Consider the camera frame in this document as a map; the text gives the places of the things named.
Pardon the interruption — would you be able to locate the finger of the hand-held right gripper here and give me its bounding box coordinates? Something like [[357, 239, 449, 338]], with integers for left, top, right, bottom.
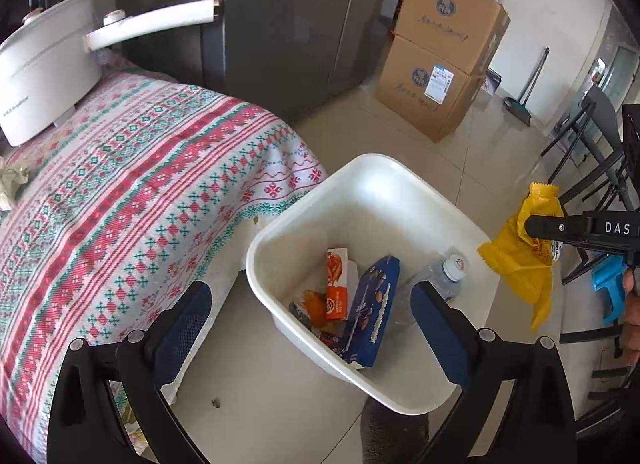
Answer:
[[523, 212, 585, 251]]

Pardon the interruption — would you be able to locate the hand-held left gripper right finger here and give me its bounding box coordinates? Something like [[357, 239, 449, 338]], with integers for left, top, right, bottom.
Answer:
[[410, 281, 578, 464]]

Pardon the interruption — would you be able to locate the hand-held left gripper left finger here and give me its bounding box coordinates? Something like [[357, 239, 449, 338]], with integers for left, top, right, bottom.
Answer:
[[46, 280, 215, 464]]

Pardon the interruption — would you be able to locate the yellow plastic bag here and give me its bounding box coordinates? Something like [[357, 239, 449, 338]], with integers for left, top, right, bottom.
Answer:
[[477, 182, 562, 333]]

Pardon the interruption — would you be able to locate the clear plastic bottle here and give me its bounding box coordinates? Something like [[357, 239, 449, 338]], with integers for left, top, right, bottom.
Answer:
[[399, 253, 469, 310]]

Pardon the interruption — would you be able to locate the blue biscuit box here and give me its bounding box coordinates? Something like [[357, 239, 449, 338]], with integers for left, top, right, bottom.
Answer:
[[341, 254, 402, 368]]

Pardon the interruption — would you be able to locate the orange white carton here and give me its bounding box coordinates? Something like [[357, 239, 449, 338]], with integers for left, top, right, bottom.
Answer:
[[324, 247, 359, 321]]

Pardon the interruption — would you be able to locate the orange peel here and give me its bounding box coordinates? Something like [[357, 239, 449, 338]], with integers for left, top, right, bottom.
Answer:
[[300, 290, 328, 331]]

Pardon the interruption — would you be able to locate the white plastic bin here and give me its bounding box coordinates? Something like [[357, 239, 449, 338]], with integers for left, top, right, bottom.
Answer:
[[244, 153, 502, 416]]

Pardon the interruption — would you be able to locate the person's right hand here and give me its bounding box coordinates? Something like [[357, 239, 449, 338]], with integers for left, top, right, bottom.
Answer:
[[621, 266, 640, 362]]

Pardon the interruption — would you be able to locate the black chair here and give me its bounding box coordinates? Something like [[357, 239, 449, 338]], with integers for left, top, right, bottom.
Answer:
[[541, 85, 640, 286]]

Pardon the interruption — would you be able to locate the grey fuzzy cloth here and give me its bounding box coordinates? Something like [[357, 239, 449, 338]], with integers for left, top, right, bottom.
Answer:
[[360, 394, 432, 464]]

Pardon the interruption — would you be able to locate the broom with dustpan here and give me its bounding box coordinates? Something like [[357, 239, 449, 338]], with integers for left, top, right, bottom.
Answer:
[[502, 47, 551, 128]]

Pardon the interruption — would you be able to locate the patterned red green tablecloth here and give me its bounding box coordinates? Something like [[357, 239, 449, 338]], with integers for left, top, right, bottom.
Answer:
[[0, 50, 329, 464]]

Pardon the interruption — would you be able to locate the crumpled beige paper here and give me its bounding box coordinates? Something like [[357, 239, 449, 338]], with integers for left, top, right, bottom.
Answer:
[[0, 156, 32, 211]]

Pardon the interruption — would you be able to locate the white electric pot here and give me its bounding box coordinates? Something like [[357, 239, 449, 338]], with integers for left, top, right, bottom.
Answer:
[[0, 0, 224, 147]]

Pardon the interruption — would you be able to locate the grey refrigerator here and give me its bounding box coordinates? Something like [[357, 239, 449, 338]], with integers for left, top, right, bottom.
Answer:
[[114, 0, 418, 122]]

